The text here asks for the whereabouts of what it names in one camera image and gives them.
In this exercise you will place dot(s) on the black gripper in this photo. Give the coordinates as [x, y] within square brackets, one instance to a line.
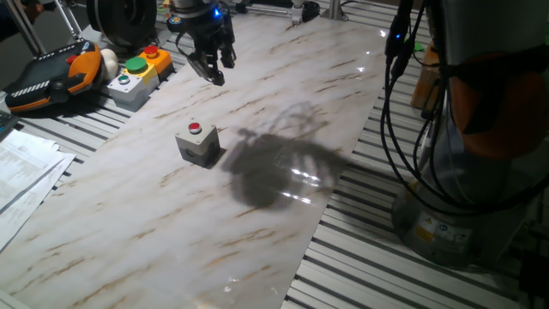
[210, 30]

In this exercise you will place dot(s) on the grey box with red button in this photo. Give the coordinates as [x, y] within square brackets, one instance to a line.
[197, 146]

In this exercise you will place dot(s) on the silver and orange robot arm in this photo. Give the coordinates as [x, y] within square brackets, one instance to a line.
[493, 107]

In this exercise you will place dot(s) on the orange box red mushroom button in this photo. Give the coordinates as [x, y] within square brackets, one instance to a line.
[159, 60]

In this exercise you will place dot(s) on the yellow box green mushroom button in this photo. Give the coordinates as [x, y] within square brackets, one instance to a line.
[139, 68]

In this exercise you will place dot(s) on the grey box small green button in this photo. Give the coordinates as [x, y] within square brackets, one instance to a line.
[126, 92]

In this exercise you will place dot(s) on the black round spool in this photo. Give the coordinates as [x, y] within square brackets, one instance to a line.
[122, 21]

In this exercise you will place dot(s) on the white ball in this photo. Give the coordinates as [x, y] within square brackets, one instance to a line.
[110, 62]

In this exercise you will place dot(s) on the marble pattern sheet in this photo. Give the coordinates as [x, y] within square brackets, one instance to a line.
[171, 214]

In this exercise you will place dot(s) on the orange and black teach pendant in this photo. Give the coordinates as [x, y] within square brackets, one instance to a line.
[56, 77]

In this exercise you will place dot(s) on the slanted metal bar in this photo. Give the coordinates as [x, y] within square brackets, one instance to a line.
[26, 28]

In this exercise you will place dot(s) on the small green plastic piece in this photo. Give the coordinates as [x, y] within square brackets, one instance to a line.
[418, 46]

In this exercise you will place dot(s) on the orange brown cardboard box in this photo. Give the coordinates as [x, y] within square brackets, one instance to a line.
[424, 81]

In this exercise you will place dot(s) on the printed paper sheet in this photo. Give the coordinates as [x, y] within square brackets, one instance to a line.
[25, 206]
[21, 163]

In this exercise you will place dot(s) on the metal stand post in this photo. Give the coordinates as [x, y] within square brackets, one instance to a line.
[336, 9]

